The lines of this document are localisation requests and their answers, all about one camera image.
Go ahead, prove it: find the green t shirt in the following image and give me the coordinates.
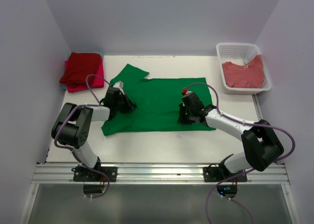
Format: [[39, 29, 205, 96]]
[[102, 64, 212, 136]]

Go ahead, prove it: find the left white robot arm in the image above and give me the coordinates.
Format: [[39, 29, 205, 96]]
[[51, 81, 136, 181]]

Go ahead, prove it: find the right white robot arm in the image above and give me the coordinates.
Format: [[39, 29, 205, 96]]
[[178, 89, 284, 181]]

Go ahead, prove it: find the pink folded shirt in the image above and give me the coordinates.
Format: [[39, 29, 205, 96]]
[[67, 62, 105, 93]]

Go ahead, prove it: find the dark red folded shirt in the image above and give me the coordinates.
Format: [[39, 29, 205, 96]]
[[59, 52, 102, 87]]

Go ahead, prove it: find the light blue folded shirt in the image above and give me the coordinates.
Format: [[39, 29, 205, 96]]
[[61, 84, 67, 91]]

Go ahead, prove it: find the salmon t shirt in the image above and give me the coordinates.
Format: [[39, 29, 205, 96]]
[[222, 55, 264, 88]]

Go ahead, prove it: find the white plastic basket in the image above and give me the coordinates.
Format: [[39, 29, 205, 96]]
[[216, 43, 272, 95]]

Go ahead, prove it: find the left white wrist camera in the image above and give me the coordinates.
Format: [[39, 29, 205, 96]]
[[113, 81, 124, 89]]

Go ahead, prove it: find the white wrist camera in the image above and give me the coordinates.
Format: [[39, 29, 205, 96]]
[[182, 88, 190, 97], [113, 81, 124, 89]]

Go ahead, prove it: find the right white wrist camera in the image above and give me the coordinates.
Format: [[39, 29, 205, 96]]
[[182, 88, 190, 97]]

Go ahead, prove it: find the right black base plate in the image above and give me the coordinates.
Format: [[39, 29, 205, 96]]
[[203, 164, 248, 182]]

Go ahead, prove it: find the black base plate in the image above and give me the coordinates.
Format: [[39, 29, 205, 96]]
[[203, 164, 248, 182], [71, 166, 118, 182]]

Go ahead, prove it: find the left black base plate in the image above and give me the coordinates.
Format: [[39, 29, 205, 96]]
[[71, 166, 118, 182]]

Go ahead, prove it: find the aluminium mounting rail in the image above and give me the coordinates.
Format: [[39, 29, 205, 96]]
[[31, 163, 290, 185]]

